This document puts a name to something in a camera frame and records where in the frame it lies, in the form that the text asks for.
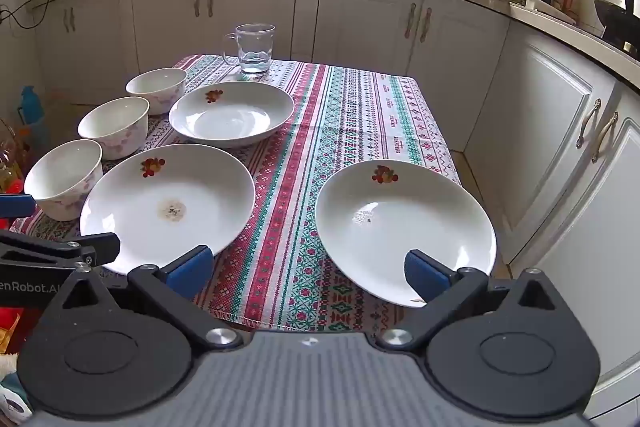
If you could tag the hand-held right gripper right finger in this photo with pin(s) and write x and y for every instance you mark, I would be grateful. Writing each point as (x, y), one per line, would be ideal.
(426, 276)

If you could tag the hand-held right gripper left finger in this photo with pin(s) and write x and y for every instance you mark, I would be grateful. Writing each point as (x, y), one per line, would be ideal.
(192, 271)

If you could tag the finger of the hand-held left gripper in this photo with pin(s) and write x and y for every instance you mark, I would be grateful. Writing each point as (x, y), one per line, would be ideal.
(75, 248)
(17, 206)

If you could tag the white bowl with pink flowers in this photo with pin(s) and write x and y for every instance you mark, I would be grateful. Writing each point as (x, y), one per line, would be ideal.
(155, 87)
(60, 177)
(112, 122)

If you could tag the white plate with fruit print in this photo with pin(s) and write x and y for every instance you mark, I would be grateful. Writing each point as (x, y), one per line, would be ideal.
(400, 212)

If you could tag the large white plate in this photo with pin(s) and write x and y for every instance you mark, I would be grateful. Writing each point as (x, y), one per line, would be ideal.
(200, 202)

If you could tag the deep white plate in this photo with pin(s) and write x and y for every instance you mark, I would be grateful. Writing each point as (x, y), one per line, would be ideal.
(235, 117)

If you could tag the red printed box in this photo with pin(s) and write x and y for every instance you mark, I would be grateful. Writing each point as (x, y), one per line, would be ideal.
(12, 329)

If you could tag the teal thermos jug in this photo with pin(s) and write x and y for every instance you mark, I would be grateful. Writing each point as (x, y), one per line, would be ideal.
(34, 112)

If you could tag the patterned tablecloth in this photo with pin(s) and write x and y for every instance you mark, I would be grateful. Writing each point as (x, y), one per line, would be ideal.
(340, 122)

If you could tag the clear glass mug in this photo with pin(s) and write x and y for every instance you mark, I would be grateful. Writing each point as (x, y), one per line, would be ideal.
(255, 47)

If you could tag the white plastic tray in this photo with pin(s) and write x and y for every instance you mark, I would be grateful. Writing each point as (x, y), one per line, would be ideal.
(547, 9)

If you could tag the black wok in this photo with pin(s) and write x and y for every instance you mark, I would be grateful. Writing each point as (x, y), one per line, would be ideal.
(617, 19)

